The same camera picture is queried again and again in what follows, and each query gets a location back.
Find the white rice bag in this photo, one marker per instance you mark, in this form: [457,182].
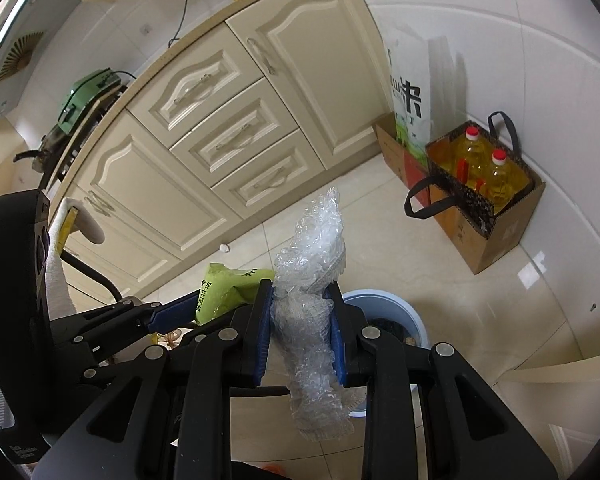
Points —
[410,105]

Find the small brown cardboard box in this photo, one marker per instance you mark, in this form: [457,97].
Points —
[397,152]

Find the light blue waste bin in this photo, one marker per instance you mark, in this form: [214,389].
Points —
[415,330]

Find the light green snack wrapper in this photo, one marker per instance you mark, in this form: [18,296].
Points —
[225,285]

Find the clear plastic wrap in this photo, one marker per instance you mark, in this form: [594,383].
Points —
[305,320]

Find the yellow cooking oil bottle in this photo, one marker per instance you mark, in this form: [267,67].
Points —
[502,180]
[472,157]

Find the green electric cooking pot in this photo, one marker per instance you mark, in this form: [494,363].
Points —
[85,97]

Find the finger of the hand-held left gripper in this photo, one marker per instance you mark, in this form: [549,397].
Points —
[200,338]
[180,311]

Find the brown folding fan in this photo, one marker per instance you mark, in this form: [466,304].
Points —
[22,55]

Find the cream lower kitchen cabinets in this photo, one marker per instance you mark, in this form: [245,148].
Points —
[180,185]

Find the black gas stove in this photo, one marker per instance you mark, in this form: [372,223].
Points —
[75,150]

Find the white wall outlet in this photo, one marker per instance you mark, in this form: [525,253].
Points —
[144,29]

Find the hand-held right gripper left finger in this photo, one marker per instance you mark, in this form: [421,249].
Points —
[262,332]

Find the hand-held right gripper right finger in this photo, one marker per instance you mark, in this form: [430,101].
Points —
[337,345]

